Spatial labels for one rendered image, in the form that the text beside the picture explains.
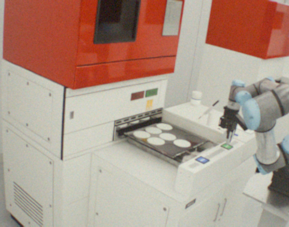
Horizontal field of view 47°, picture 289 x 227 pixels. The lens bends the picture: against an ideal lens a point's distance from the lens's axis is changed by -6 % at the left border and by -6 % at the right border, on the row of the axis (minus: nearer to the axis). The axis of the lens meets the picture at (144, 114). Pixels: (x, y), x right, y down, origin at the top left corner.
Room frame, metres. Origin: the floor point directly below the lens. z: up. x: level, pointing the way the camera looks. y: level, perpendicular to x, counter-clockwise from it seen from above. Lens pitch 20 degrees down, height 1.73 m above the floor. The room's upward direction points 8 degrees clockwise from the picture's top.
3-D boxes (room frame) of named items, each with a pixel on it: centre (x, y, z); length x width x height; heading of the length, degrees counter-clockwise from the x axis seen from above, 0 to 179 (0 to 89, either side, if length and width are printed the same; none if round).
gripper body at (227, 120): (1.78, -0.46, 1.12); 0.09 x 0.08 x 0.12; 52
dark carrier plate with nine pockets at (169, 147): (1.94, -0.15, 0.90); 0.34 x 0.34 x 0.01; 52
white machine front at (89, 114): (1.93, 0.14, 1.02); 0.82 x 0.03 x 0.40; 142
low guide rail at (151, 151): (1.81, -0.12, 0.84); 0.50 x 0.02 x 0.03; 52
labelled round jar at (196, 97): (2.43, -0.35, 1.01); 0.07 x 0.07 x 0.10
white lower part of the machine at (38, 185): (2.14, 0.41, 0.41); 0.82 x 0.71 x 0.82; 142
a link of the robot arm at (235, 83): (1.77, -0.46, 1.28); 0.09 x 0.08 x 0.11; 4
